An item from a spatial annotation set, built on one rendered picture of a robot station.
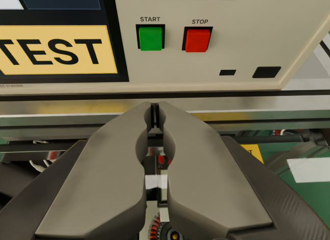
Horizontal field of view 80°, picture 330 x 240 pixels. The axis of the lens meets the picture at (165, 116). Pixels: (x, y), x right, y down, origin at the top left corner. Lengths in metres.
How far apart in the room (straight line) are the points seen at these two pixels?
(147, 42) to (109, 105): 0.08
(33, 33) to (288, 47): 0.21
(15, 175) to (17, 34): 0.48
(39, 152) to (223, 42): 0.25
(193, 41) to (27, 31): 0.13
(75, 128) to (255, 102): 0.20
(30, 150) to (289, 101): 0.32
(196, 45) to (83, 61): 0.10
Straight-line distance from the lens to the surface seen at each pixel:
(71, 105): 0.23
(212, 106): 0.21
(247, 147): 0.26
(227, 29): 0.18
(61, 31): 0.18
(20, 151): 0.31
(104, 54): 0.19
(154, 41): 0.17
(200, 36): 0.17
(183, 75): 0.21
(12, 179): 0.65
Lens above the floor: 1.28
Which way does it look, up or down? 57 degrees down
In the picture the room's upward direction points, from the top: 3 degrees clockwise
